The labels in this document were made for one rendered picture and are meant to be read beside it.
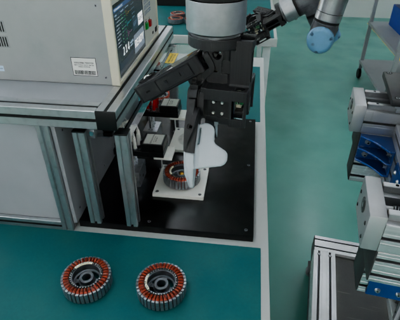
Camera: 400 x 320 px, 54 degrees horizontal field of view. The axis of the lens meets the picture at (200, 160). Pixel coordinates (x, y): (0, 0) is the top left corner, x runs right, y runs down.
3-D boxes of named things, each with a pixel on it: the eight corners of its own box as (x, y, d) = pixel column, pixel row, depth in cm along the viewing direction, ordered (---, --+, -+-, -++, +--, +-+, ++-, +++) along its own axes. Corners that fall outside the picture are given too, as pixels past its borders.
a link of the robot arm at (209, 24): (177, 1, 45) (196, -12, 52) (178, 41, 48) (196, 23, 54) (241, 5, 43) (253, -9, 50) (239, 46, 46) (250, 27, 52)
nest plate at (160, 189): (209, 170, 125) (209, 167, 124) (203, 200, 112) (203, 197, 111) (162, 167, 126) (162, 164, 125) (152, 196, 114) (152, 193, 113)
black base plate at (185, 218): (254, 124, 154) (255, 119, 153) (253, 242, 102) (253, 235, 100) (139, 117, 159) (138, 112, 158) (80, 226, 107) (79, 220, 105)
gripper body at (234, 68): (244, 134, 52) (250, 45, 45) (182, 126, 54) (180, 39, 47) (252, 109, 58) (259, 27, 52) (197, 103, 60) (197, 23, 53)
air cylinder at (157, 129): (162, 134, 143) (161, 121, 140) (157, 145, 137) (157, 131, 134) (148, 133, 144) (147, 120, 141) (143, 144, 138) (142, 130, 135)
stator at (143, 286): (185, 269, 94) (184, 258, 92) (188, 310, 85) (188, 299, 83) (138, 273, 93) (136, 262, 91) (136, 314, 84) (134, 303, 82)
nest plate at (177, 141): (216, 133, 144) (216, 129, 144) (211, 154, 132) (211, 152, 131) (176, 130, 146) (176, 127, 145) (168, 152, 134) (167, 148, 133)
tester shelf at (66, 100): (173, 38, 141) (173, 25, 139) (117, 131, 85) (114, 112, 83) (57, 33, 146) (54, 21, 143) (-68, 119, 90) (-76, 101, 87)
